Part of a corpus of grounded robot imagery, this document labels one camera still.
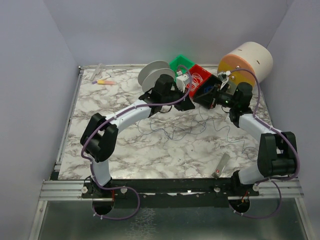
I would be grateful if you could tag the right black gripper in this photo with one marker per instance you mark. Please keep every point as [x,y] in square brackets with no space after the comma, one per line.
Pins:
[213,97]

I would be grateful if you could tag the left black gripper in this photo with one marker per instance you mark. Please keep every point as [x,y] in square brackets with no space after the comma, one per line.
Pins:
[183,103]

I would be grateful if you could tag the black plastic bin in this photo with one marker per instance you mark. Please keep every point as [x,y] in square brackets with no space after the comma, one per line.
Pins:
[204,95]

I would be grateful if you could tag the grey plastic cable spool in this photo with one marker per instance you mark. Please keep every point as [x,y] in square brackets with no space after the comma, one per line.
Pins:
[148,76]

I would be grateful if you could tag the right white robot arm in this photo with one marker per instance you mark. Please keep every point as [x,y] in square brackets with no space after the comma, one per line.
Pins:
[277,152]

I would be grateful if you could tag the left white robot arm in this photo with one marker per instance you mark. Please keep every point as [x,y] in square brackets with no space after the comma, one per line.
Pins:
[100,135]

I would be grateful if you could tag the red plastic bin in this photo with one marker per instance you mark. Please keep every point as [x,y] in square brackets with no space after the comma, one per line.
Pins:
[199,76]

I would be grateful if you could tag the large beige cylinder drum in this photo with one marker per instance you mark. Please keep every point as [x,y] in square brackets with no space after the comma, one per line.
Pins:
[250,56]

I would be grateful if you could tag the green plastic bin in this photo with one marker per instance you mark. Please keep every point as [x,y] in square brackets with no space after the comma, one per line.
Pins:
[181,60]

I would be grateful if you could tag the small grey staples box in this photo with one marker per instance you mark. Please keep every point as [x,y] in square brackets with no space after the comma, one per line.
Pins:
[220,166]

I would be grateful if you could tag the pink yellow marker pen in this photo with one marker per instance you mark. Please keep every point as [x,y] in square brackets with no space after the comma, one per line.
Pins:
[104,82]

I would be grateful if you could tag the black mounting base bar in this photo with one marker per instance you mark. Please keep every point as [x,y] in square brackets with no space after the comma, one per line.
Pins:
[167,193]

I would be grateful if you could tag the clear plastic tube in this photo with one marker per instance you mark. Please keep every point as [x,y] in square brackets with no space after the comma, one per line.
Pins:
[96,71]

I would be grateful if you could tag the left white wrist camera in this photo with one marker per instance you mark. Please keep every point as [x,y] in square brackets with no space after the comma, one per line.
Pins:
[182,80]

